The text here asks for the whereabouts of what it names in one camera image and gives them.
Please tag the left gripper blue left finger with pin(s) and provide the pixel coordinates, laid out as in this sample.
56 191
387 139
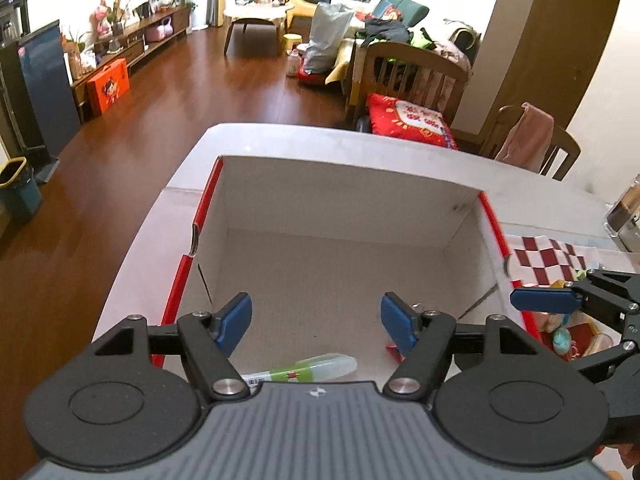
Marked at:
208 340

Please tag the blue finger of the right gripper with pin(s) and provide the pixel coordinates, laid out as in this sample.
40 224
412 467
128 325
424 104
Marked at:
606 307

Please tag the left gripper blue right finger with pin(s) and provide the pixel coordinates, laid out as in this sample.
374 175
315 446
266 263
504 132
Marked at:
423 340

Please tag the white green tube bottle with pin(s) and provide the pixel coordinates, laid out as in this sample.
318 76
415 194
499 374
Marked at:
325 368

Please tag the glass jar dark liquid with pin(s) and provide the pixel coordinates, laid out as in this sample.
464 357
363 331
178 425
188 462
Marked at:
622 220

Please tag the red checkered table mat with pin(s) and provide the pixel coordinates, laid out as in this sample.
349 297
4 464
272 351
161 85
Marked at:
546 262

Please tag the red cardboard box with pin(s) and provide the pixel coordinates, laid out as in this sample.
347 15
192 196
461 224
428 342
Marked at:
317 245

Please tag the chair with pink towel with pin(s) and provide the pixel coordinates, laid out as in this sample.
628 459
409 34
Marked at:
526 137

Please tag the red printed cushion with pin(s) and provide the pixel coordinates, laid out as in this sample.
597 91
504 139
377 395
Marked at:
403 120

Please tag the teal trash bin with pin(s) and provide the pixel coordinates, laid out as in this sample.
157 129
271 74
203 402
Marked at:
19 190

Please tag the wooden dining chair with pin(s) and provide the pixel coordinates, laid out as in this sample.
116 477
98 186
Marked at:
422 77

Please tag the dark blue appliance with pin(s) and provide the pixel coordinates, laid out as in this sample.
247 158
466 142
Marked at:
46 80

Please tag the orange gift box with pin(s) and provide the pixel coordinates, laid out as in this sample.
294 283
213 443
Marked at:
107 85

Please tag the wooden tv console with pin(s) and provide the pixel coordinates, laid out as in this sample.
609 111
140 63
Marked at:
138 41

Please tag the white plastic bag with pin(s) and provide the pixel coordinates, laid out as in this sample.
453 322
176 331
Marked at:
328 28

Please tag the oval coffee table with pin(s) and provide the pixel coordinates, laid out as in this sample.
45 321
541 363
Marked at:
260 14

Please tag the yellow giraffe toy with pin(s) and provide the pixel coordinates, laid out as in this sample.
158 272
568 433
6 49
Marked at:
299 9

